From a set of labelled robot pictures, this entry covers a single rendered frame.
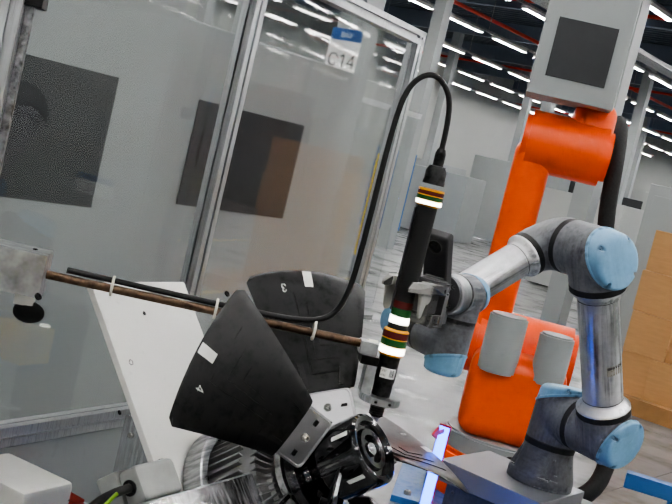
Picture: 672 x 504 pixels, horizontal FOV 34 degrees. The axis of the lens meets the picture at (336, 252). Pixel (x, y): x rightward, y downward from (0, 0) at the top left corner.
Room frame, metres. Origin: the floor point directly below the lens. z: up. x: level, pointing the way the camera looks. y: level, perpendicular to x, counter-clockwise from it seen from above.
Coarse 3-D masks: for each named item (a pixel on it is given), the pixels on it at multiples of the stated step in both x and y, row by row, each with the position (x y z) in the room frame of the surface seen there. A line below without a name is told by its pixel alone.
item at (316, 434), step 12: (312, 408) 1.68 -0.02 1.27; (312, 420) 1.69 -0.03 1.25; (324, 420) 1.70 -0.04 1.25; (300, 432) 1.68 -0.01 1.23; (312, 432) 1.69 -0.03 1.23; (324, 432) 1.70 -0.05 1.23; (288, 444) 1.67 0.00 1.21; (300, 444) 1.68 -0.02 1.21; (312, 444) 1.69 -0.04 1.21; (288, 456) 1.67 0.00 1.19; (300, 456) 1.69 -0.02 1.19
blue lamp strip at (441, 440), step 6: (444, 432) 2.12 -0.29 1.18; (438, 438) 2.13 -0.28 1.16; (444, 438) 2.12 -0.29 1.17; (438, 444) 2.13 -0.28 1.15; (444, 444) 2.12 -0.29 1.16; (438, 450) 2.13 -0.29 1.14; (438, 456) 2.12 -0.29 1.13; (432, 474) 2.13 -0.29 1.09; (426, 480) 2.13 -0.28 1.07; (432, 480) 2.12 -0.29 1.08; (426, 486) 2.13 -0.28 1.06; (432, 486) 2.12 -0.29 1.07; (426, 492) 2.13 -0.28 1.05; (432, 492) 2.12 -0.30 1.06; (426, 498) 2.13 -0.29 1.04
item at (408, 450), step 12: (384, 420) 2.06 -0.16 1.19; (384, 432) 1.99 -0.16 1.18; (396, 432) 2.03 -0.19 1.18; (396, 444) 1.93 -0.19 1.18; (408, 444) 1.98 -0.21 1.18; (420, 444) 2.03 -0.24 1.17; (396, 456) 1.83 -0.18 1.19; (408, 456) 1.88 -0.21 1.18; (420, 456) 1.93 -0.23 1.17; (432, 456) 2.00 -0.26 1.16; (432, 468) 1.91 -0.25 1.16; (444, 468) 1.97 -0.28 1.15; (456, 480) 1.96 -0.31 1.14
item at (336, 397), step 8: (320, 392) 1.80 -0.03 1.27; (328, 392) 1.80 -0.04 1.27; (336, 392) 1.81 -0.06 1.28; (344, 392) 1.81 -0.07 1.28; (312, 400) 1.79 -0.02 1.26; (320, 400) 1.79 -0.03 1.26; (328, 400) 1.80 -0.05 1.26; (336, 400) 1.80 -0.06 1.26; (344, 400) 1.80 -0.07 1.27; (352, 400) 1.80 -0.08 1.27; (320, 408) 1.79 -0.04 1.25; (336, 408) 1.79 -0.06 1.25; (344, 408) 1.79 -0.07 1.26; (352, 408) 1.79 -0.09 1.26; (328, 416) 1.78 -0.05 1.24; (336, 416) 1.78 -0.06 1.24; (344, 416) 1.78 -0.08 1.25
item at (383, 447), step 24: (336, 432) 1.70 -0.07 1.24; (360, 432) 1.71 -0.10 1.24; (312, 456) 1.72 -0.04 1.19; (336, 456) 1.68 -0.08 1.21; (360, 456) 1.66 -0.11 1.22; (384, 456) 1.73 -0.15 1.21; (288, 480) 1.69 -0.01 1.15; (312, 480) 1.71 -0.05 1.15; (360, 480) 1.67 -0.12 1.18; (384, 480) 1.69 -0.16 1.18
